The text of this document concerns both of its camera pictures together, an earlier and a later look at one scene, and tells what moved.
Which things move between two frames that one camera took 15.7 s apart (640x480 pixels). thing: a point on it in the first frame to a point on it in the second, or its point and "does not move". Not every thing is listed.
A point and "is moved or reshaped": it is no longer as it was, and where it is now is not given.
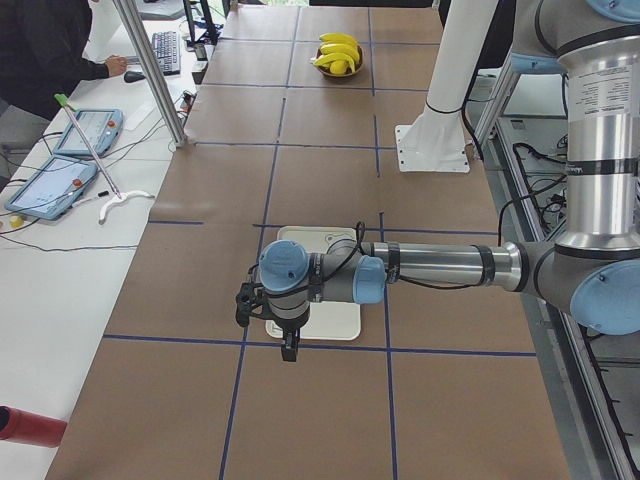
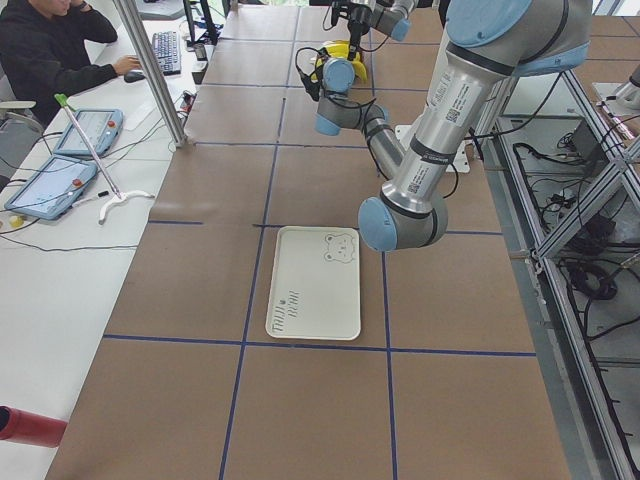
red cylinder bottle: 27,427 does not move
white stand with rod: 120,198 does not move
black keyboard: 168,51 does not move
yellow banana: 338,41 is moved or reshaped
